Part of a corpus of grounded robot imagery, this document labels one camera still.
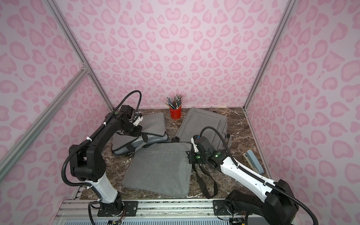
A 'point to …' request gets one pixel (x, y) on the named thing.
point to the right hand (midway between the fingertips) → (188, 156)
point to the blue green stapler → (253, 162)
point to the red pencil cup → (176, 114)
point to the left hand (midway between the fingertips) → (140, 132)
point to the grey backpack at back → (197, 120)
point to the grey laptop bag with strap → (163, 169)
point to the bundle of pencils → (176, 103)
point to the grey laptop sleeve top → (153, 129)
